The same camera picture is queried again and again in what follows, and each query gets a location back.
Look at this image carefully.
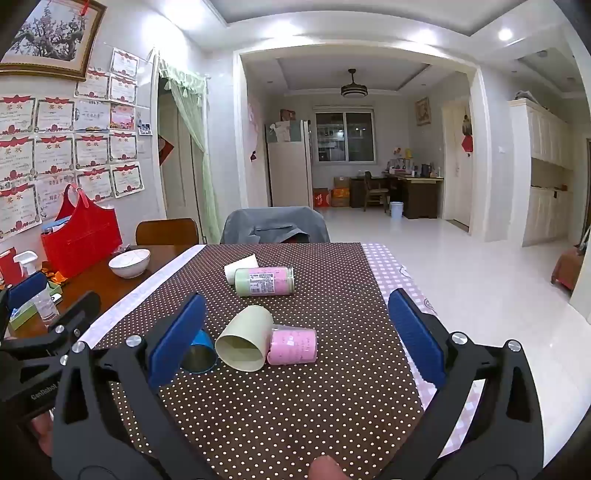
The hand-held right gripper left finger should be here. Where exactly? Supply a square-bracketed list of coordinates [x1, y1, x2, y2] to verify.
[50, 292, 218, 480]

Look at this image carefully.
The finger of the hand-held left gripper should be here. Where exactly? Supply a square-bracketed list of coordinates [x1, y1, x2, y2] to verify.
[0, 292, 101, 370]
[0, 271, 49, 342]

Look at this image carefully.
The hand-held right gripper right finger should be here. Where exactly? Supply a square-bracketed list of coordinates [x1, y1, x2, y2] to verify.
[379, 288, 546, 480]

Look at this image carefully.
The pale green cup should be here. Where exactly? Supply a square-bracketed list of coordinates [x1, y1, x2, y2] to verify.
[215, 305, 274, 372]

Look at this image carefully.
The blue cup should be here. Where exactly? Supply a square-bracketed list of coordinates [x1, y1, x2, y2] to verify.
[179, 329, 219, 374]

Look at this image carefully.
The white paper cup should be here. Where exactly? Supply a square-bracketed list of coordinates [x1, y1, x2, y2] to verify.
[224, 254, 259, 286]

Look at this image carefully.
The pink cup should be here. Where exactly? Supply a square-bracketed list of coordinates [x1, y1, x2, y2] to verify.
[268, 324, 318, 366]

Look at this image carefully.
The person's left hand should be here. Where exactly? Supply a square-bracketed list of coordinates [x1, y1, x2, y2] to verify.
[25, 408, 55, 457]

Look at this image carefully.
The person's right hand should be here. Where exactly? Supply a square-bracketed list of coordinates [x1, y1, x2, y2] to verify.
[308, 456, 345, 480]

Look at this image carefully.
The clear small bottle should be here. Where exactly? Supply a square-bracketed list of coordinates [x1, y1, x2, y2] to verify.
[34, 281, 61, 324]

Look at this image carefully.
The white spray bottle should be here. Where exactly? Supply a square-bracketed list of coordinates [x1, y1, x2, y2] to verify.
[13, 250, 38, 282]

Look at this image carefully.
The green box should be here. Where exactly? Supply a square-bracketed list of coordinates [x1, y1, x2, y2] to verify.
[9, 281, 63, 330]

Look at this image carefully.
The red paper packet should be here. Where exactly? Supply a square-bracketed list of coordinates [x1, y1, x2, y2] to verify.
[0, 247, 17, 284]

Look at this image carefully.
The wooden table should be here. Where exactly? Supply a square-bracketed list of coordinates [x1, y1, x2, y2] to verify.
[0, 244, 195, 352]

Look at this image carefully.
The white bowl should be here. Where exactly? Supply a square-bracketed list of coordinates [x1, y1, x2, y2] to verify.
[108, 248, 151, 279]

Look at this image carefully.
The red bag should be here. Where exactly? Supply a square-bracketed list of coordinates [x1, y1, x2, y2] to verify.
[41, 184, 123, 280]

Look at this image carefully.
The pink and green can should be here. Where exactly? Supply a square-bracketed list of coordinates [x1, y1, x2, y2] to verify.
[235, 266, 295, 296]

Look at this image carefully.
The brown polka dot tablecloth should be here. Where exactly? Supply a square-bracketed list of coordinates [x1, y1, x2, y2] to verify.
[76, 243, 426, 480]

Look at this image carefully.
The dark wooden desk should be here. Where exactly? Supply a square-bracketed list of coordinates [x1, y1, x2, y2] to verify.
[385, 173, 444, 219]

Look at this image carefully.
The grey jacket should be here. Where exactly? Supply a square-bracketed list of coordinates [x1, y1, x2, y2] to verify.
[221, 207, 331, 244]

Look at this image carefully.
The dark wooden chair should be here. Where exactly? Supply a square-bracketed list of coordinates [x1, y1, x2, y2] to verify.
[362, 171, 389, 212]

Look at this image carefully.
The white door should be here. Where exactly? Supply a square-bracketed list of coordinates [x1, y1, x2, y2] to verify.
[442, 102, 472, 227]

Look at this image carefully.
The brown cardboard box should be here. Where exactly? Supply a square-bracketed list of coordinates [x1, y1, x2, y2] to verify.
[331, 176, 352, 208]

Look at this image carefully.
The brown stool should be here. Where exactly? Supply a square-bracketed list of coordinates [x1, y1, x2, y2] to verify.
[551, 247, 583, 291]

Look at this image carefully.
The white refrigerator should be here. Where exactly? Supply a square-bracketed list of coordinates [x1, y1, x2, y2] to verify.
[264, 119, 314, 208]

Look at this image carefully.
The window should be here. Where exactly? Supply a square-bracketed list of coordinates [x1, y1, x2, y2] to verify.
[314, 109, 376, 163]

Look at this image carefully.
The green curtain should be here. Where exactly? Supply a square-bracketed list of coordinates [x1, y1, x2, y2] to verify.
[158, 55, 221, 244]

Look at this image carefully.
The white tall cabinet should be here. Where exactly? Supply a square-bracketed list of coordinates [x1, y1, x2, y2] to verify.
[509, 98, 575, 247]

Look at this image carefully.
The framed tree picture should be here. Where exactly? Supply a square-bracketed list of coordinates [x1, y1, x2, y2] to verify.
[0, 0, 108, 82]

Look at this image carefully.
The ceiling fan lamp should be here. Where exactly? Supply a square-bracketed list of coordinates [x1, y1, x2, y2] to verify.
[341, 69, 368, 99]

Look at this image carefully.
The wall of certificates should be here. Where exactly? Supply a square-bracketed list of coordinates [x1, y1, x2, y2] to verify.
[0, 46, 145, 241]

